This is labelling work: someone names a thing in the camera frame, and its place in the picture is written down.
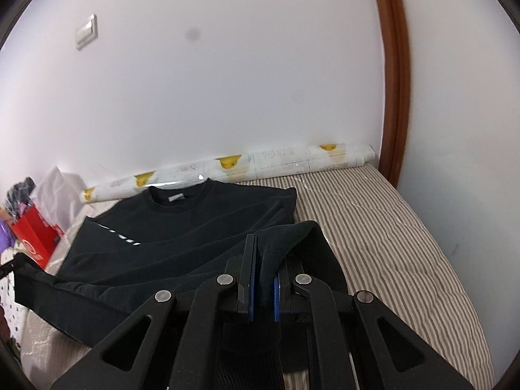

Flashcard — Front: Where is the black sweatshirt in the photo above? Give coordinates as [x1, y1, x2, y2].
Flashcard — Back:
[14, 178, 350, 374]

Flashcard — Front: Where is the rolled paper with yellow prints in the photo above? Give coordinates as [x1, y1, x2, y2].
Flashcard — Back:
[83, 143, 372, 204]

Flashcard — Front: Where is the white plastic bag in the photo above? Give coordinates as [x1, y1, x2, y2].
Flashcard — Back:
[34, 166, 86, 236]

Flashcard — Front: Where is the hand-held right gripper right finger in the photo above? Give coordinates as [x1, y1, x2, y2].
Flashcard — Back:
[273, 258, 476, 390]

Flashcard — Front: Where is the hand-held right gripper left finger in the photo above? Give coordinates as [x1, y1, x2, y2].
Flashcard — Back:
[49, 233, 258, 390]

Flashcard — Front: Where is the brown wooden door frame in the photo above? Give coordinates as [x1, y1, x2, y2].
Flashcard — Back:
[368, 0, 411, 189]

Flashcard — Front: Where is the purple cloth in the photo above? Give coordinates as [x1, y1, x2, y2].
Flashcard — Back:
[0, 219, 18, 253]

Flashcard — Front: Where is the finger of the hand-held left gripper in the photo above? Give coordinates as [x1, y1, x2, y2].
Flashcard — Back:
[0, 253, 26, 279]

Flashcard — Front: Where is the white dotted cloth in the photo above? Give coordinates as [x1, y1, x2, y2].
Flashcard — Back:
[0, 248, 27, 338]

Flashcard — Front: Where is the white light switch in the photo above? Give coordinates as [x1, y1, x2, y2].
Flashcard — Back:
[75, 14, 98, 50]

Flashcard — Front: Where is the red paper bag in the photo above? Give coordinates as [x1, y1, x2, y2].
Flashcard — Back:
[11, 205, 61, 269]

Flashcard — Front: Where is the striped quilted mattress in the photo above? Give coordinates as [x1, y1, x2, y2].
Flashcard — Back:
[20, 162, 496, 390]

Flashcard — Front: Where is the plaid cloth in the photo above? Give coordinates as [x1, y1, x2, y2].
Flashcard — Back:
[6, 176, 37, 220]

